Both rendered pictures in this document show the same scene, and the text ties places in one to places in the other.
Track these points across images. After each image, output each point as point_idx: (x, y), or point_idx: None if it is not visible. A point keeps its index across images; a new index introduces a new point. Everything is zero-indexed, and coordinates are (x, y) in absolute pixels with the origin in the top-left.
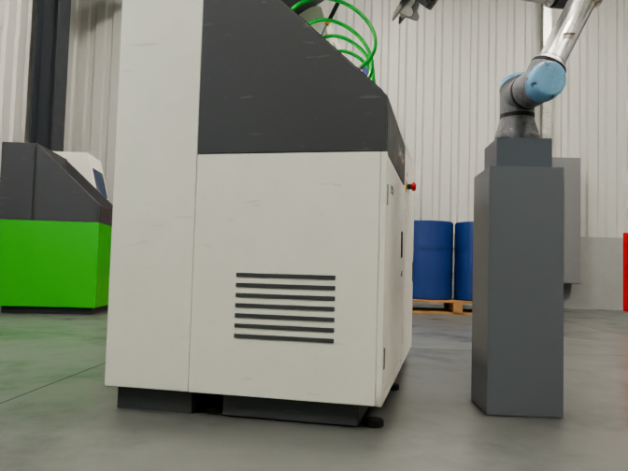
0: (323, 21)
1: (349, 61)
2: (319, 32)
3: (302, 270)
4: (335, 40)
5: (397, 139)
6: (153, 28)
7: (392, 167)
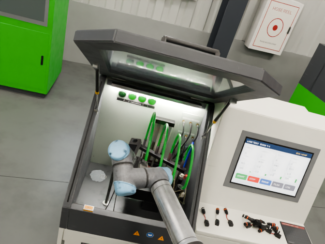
0: (220, 117)
1: (74, 175)
2: (217, 122)
3: None
4: (272, 125)
5: (125, 227)
6: None
7: (87, 236)
